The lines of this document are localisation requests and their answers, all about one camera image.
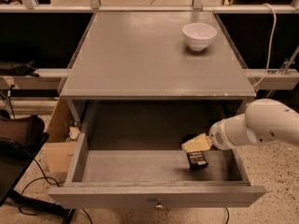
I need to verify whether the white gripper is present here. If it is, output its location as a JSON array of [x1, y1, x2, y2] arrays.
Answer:
[[181, 119, 234, 153]]

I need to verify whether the black chocolate rxbar wrapper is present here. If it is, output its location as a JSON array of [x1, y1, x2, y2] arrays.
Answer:
[[187, 151, 208, 171]]

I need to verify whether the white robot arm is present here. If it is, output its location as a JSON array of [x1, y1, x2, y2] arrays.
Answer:
[[181, 99, 299, 153]]

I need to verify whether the silver drawer knob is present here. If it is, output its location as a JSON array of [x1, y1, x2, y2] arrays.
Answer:
[[154, 199, 164, 210]]

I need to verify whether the grey open top drawer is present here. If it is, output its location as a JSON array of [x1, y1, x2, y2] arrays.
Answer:
[[48, 100, 266, 210]]

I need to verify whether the grey wooden cabinet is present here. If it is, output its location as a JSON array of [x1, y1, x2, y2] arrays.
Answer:
[[57, 10, 258, 133]]

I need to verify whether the white ceramic bowl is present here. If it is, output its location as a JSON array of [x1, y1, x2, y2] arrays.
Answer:
[[182, 23, 217, 51]]

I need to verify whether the cardboard box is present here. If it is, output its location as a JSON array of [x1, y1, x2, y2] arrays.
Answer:
[[44, 99, 79, 173]]

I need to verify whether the black chair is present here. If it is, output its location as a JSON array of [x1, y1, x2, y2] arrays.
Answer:
[[0, 109, 75, 224]]

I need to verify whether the black object on shelf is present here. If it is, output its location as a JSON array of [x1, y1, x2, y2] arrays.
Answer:
[[0, 61, 39, 77]]

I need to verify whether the white cable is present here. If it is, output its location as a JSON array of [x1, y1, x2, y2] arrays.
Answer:
[[251, 3, 278, 89]]

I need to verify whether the black floor cable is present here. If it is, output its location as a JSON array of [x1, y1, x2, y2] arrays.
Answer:
[[17, 158, 94, 224]]

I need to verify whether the metal rail frame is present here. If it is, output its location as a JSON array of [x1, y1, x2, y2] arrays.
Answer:
[[0, 0, 299, 15]]

